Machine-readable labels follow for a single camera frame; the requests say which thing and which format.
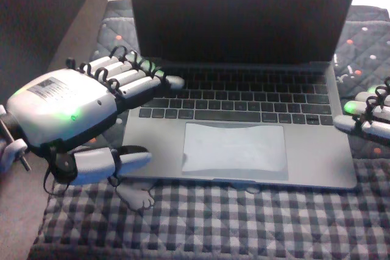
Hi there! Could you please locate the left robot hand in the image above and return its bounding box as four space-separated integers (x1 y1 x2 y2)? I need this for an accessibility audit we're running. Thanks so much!
5 45 186 195

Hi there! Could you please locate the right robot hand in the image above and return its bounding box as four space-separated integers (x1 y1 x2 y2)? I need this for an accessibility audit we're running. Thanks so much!
333 76 390 149

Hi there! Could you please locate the grey laptop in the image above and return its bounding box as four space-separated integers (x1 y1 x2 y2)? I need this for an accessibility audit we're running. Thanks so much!
121 0 365 191

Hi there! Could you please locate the grey quilt with checked border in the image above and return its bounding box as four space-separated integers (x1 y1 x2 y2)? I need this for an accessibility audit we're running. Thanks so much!
30 0 390 260

